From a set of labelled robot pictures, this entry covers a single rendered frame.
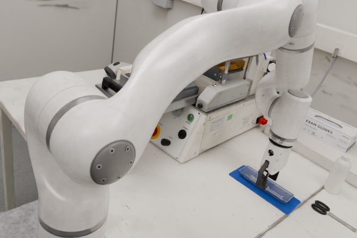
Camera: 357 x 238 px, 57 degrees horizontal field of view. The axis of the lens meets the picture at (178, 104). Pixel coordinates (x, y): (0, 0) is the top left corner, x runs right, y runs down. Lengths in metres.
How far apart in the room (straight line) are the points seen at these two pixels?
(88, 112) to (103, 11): 2.33
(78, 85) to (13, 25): 2.00
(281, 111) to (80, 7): 1.96
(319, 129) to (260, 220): 0.58
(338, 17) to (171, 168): 0.99
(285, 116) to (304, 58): 0.21
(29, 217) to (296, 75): 0.76
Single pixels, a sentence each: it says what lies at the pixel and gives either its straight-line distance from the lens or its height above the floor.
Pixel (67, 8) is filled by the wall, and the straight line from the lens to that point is 2.62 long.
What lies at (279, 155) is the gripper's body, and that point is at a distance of 1.05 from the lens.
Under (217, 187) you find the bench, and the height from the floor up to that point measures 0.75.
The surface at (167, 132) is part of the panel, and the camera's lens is 1.20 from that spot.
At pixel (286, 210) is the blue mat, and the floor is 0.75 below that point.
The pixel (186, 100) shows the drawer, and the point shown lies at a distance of 1.10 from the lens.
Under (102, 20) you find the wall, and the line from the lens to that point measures 2.78.
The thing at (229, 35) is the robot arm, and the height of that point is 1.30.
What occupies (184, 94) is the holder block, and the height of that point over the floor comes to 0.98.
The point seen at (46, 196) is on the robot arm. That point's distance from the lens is 0.59.
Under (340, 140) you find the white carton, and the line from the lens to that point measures 1.48.
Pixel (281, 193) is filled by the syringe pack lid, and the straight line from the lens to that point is 1.15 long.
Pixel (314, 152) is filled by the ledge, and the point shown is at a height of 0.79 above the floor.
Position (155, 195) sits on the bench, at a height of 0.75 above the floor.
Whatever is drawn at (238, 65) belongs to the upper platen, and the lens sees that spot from 1.30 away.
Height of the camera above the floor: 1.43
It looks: 26 degrees down
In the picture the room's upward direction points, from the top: 11 degrees clockwise
